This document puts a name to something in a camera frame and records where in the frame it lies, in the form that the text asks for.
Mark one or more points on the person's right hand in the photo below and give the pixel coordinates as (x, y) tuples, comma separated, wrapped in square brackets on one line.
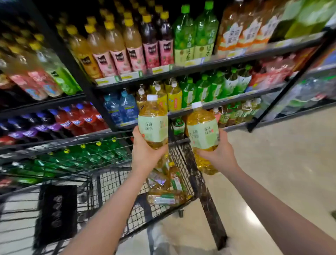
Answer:
[(223, 157)]

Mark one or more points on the person's left hand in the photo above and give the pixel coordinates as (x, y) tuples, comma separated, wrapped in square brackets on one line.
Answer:
[(143, 155)]

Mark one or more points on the person's left thumb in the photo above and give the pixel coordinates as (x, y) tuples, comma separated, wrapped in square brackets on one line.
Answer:
[(160, 151)]

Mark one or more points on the person's right thumb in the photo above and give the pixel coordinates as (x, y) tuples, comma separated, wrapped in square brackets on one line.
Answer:
[(207, 153)]

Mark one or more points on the yellow tea bottle pale-green label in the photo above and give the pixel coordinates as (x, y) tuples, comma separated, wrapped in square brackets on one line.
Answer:
[(153, 123), (202, 126)]

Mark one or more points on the person's right forearm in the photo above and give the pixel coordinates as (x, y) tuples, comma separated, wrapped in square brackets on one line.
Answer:
[(275, 210)]

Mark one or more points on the person's left forearm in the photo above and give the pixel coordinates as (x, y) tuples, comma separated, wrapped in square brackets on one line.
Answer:
[(110, 210)]

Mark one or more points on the yellow tea bottle in cart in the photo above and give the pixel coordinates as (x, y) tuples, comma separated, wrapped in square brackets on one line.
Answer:
[(176, 178), (157, 178), (165, 197)]

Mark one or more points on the small dark green bottle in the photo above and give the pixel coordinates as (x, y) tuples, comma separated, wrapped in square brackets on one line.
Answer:
[(178, 127)]

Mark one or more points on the row of mixed tea bottles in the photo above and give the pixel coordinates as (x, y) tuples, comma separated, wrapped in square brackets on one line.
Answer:
[(236, 113)]

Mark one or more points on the white-cap yellow-label tea bottle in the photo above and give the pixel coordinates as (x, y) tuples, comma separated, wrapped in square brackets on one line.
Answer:
[(161, 96), (174, 98), (141, 98)]

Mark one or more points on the blue water bottle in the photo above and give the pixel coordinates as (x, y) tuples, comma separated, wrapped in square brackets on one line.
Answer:
[(129, 106), (112, 110)]

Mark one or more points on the row of small green bottles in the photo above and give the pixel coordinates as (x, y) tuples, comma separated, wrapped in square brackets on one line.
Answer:
[(215, 86)]

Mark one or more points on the yellow shelf price tag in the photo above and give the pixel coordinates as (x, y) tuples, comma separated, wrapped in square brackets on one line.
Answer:
[(193, 62), (107, 81), (160, 69), (131, 75)]

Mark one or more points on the row of green soda bottles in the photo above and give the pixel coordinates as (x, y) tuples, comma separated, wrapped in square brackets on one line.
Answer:
[(78, 155)]

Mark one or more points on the row of blue-cap soda bottles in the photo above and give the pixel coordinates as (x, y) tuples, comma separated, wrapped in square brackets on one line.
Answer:
[(65, 120)]

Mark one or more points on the black shelf rack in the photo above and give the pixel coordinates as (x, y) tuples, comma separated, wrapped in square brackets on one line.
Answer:
[(288, 82), (86, 84)]

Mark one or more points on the pile of red drink packs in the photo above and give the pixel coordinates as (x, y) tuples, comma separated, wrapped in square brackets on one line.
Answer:
[(273, 72)]

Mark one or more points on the row of yellow-cap juice bottles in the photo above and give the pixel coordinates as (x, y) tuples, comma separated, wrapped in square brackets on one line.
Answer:
[(115, 50)]

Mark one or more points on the row of clear water bottles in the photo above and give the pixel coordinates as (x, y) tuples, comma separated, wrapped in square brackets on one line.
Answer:
[(304, 96)]

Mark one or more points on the green-cap green tea bottle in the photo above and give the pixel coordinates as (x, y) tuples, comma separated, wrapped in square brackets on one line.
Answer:
[(183, 39), (206, 34)]

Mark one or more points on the black cart seat flap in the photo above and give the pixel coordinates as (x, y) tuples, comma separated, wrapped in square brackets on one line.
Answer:
[(56, 212)]

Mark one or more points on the orange-label brown tea bottles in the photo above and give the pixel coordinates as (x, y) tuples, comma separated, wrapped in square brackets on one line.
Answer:
[(244, 29)]

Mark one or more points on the group of blurred yellow-cap bottles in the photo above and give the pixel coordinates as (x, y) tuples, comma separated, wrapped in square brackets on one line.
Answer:
[(34, 71)]

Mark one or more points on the row of large green bottles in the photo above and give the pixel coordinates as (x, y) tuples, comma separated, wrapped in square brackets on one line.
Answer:
[(304, 18)]

